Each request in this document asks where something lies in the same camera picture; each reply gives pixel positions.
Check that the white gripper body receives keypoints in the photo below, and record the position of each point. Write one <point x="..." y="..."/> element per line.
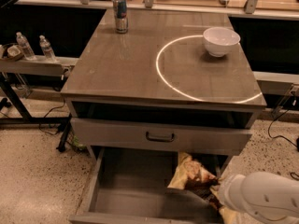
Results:
<point x="230" y="188"/>

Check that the brown chip bag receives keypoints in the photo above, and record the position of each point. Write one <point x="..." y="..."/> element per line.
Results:
<point x="192" y="175"/>

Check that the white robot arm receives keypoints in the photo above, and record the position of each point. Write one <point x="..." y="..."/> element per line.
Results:
<point x="269" y="198"/>

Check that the closed upper drawer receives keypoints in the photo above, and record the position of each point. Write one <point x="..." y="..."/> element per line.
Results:
<point x="192" y="139"/>

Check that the open middle drawer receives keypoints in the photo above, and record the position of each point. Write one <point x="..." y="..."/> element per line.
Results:
<point x="130" y="186"/>

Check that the grey drawer cabinet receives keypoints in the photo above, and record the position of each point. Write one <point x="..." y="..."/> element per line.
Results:
<point x="160" y="72"/>

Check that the white ceramic bowl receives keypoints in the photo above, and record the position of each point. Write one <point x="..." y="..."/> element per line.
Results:
<point x="219" y="41"/>

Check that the blue silver drink can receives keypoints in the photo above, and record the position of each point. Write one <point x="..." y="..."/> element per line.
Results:
<point x="120" y="16"/>

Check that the grey side bench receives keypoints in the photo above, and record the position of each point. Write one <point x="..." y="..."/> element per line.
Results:
<point x="40" y="66"/>

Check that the right clear water bottle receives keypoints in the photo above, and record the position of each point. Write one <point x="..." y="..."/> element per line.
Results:
<point x="47" y="49"/>

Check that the clear water bottle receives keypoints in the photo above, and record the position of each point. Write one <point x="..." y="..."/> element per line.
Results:
<point x="25" y="46"/>
<point x="47" y="49"/>

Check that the left clear water bottle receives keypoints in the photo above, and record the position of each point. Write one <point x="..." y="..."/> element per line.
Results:
<point x="25" y="46"/>

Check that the small brown bowl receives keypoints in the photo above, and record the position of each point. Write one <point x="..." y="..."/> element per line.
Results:
<point x="10" y="52"/>

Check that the black drawer handle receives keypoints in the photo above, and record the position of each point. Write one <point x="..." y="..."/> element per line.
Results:
<point x="162" y="139"/>

